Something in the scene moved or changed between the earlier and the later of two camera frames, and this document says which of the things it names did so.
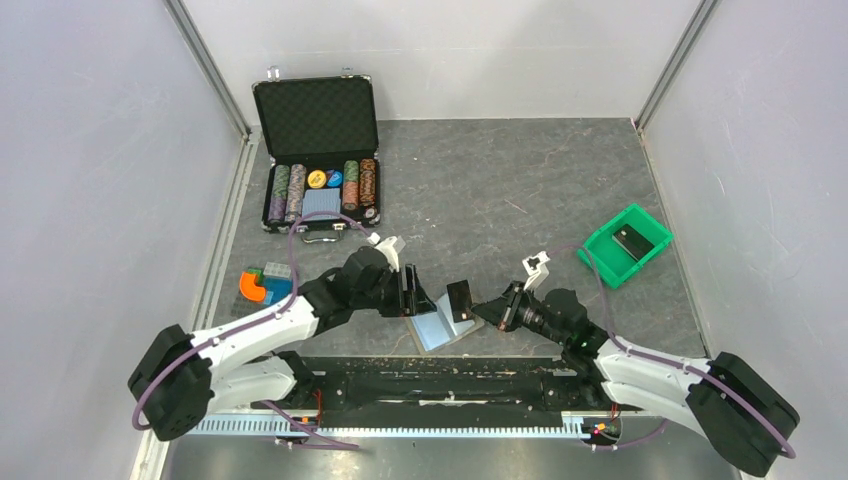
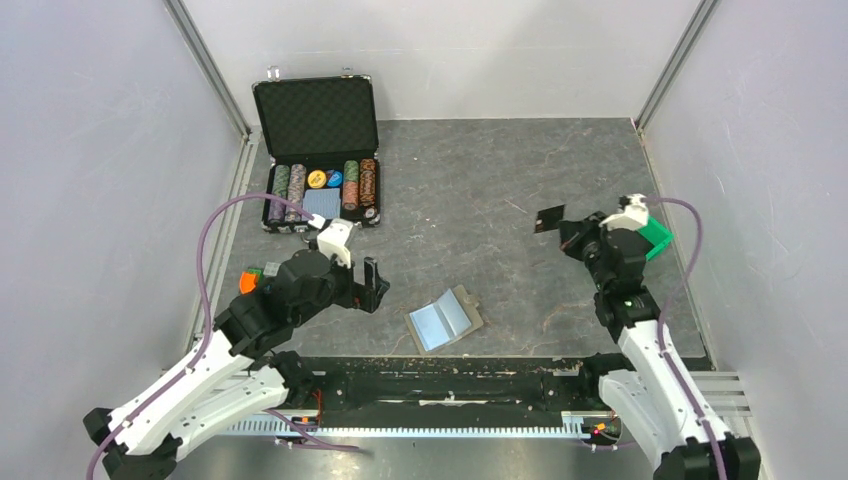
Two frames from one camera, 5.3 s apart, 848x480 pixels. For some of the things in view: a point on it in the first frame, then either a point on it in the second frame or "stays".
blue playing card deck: (321, 200) stays
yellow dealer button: (316, 179) stays
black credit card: (460, 300) -> (551, 217)
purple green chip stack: (279, 193) stays
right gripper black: (501, 311) -> (573, 233)
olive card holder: (435, 331) stays
